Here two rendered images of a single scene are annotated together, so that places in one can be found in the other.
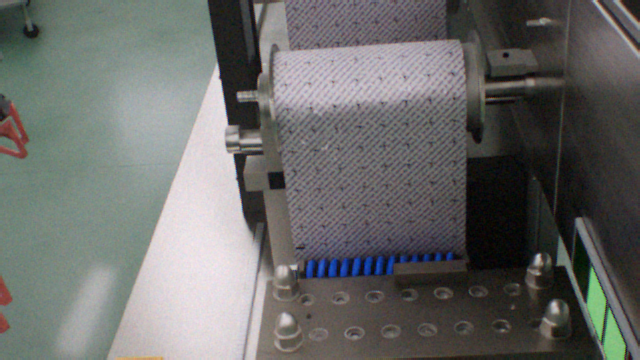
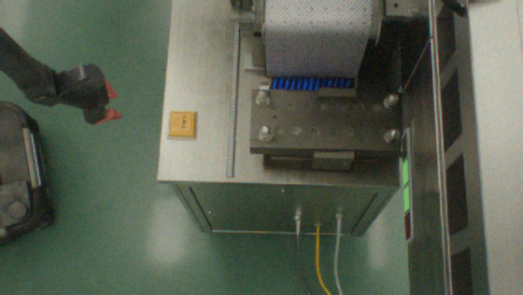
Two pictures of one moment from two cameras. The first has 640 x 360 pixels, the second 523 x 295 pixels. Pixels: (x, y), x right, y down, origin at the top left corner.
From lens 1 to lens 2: 0.89 m
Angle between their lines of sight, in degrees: 41
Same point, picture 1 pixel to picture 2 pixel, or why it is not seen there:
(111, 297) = not seen: outside the picture
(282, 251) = (257, 54)
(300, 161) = (275, 49)
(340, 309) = (289, 114)
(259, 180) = (248, 34)
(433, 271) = (338, 95)
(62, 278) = not seen: outside the picture
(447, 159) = (354, 51)
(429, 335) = (332, 135)
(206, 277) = (209, 48)
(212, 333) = (218, 91)
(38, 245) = not seen: outside the picture
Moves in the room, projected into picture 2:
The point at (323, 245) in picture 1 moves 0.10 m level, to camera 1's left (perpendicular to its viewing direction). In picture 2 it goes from (282, 72) to (244, 74)
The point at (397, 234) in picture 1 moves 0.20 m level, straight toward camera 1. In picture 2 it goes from (322, 71) to (319, 145)
